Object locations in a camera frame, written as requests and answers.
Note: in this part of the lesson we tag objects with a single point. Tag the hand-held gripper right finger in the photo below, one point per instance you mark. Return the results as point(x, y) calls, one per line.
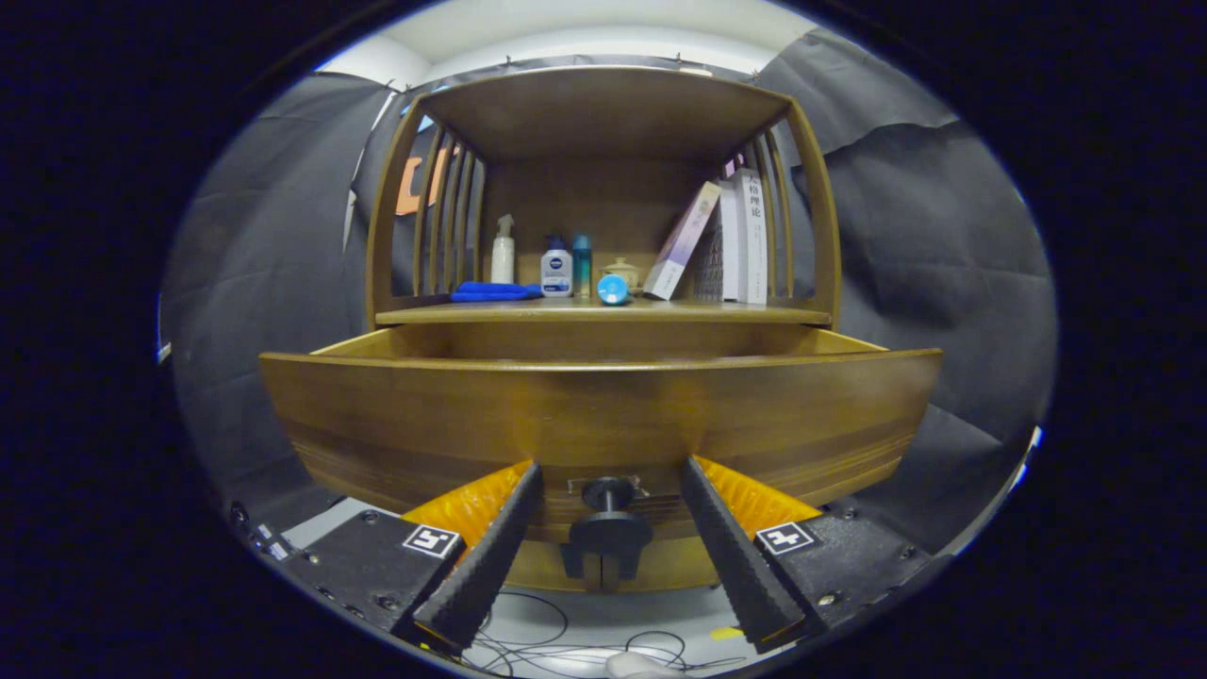
point(731, 556)

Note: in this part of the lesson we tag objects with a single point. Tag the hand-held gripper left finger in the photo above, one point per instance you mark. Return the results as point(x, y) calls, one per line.
point(490, 556)

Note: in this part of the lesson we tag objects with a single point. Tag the wooden drawer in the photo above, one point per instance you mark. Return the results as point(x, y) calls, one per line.
point(613, 415)

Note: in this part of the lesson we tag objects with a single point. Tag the blue and white cosmetic tube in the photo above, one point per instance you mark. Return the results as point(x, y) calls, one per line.
point(613, 289)

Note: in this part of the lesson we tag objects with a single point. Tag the wooden cabinet door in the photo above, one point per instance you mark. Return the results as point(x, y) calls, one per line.
point(542, 568)
point(679, 566)

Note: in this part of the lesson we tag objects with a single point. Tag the wooden countertop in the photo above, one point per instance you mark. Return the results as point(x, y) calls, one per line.
point(679, 311)

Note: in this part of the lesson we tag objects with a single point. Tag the wooden cabinet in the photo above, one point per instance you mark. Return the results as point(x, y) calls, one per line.
point(603, 108)

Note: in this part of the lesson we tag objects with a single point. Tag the black electronic box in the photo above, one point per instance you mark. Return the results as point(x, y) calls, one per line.
point(264, 538)

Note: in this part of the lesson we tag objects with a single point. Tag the blue folded cloth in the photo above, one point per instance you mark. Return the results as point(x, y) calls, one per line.
point(490, 292)

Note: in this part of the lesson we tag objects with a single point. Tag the white lotion bottle blue cap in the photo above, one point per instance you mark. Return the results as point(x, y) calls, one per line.
point(556, 273)

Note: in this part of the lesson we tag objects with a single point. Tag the white pump bottle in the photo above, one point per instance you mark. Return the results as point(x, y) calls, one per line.
point(503, 264)

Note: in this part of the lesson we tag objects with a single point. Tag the dark patterned book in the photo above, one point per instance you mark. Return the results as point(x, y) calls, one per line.
point(710, 264)

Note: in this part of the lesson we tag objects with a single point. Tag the teal cylindrical bottle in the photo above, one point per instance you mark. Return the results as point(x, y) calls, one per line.
point(582, 269)

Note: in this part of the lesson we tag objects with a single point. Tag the beige lidded teacup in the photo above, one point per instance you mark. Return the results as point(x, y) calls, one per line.
point(627, 269)

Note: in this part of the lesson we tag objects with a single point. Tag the plain white book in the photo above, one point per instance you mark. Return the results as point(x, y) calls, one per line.
point(729, 245)

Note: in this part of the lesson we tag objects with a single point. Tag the white book black spine text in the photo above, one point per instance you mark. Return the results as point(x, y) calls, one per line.
point(752, 245)

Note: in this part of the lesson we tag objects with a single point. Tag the purple and white book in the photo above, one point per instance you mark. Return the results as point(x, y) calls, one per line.
point(681, 240)

